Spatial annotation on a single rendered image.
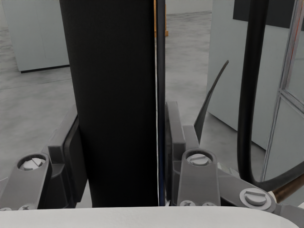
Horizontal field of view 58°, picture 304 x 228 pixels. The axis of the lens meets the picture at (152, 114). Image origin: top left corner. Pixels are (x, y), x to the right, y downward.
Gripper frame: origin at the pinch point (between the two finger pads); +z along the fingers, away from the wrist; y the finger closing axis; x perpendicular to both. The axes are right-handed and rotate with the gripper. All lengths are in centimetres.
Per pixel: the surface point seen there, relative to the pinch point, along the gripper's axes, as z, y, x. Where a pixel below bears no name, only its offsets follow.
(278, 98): 126, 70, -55
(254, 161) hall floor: 196, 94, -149
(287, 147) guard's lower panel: 108, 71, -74
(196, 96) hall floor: 354, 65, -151
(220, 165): 39, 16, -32
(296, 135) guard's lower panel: 102, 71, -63
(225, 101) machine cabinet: 264, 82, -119
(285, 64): 126, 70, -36
